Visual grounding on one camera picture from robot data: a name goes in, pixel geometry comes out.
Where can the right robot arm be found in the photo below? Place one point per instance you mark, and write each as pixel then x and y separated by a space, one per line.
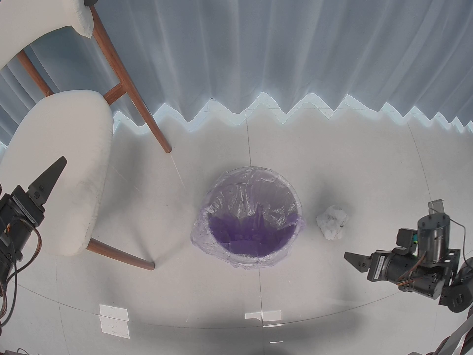
pixel 434 235

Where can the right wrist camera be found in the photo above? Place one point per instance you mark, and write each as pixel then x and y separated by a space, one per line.
pixel 406 239

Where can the white cushioned wooden chair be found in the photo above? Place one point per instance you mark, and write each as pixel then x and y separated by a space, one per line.
pixel 55 161

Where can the white plastic wrapper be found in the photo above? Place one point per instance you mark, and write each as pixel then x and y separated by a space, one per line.
pixel 332 222

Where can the purple plastic bag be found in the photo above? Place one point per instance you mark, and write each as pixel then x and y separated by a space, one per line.
pixel 255 231

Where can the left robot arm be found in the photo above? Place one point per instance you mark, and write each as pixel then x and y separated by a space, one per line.
pixel 5 272

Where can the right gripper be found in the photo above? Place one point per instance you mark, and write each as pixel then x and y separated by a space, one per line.
pixel 391 268

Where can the blue-green curtain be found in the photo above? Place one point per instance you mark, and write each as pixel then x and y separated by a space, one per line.
pixel 258 31

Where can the white trash bin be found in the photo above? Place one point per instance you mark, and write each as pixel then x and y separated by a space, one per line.
pixel 229 194

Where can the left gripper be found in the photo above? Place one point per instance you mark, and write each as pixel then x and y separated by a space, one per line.
pixel 16 220

